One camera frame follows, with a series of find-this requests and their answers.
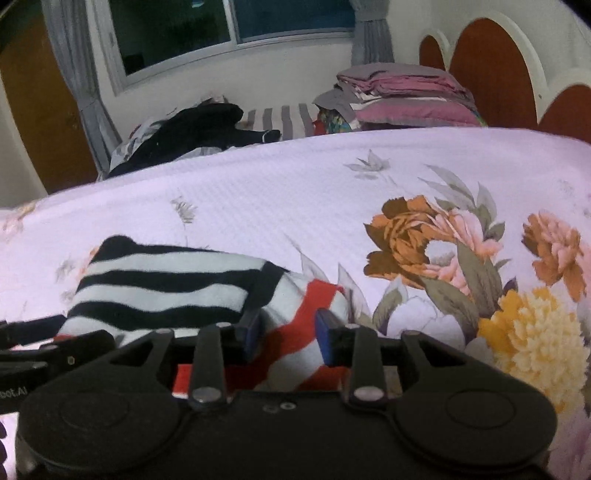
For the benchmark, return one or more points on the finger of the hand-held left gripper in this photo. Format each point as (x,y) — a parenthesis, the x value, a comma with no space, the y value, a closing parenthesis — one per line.
(32,331)
(78,353)

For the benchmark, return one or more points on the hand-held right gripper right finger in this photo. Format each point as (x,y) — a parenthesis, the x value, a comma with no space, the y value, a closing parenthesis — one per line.
(325,337)

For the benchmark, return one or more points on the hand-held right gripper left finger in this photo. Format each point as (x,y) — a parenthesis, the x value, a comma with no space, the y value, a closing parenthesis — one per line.
(253,334)

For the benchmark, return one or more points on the white black red striped garment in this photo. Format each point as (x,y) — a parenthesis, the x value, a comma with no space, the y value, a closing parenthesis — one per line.
(161,286)

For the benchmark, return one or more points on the pink floral bed blanket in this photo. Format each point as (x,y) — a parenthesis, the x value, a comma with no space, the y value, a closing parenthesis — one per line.
(277,184)

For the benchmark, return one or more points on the white patterned cloth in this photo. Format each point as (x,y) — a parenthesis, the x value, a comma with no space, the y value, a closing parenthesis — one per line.
(134,143)

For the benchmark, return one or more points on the black clothing pile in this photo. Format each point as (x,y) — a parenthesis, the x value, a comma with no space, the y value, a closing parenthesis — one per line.
(198,127)

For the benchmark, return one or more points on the colourful patterned cloth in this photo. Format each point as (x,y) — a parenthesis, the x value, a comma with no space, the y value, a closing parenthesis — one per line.
(337,122)

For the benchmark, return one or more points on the brown wooden door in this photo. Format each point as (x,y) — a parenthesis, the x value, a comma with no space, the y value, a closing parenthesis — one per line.
(37,115)

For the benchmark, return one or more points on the grey white striped sheet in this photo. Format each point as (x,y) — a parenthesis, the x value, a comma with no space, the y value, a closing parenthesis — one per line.
(281,120)

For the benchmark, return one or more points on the stack of folded pink bedding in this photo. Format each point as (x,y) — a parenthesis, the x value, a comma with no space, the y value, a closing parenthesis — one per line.
(406,97)

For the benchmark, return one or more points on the long grey curtain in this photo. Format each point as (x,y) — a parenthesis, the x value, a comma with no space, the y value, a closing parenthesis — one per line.
(83,83)

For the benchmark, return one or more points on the short grey curtain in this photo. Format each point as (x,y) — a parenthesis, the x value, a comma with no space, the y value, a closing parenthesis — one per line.
(371,32)

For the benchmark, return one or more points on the white framed sliding window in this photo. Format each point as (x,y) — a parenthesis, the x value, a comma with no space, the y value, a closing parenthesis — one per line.
(184,32)

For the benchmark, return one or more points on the white and brown arched headboard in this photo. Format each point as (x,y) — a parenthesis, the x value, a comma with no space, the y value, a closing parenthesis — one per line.
(494,74)

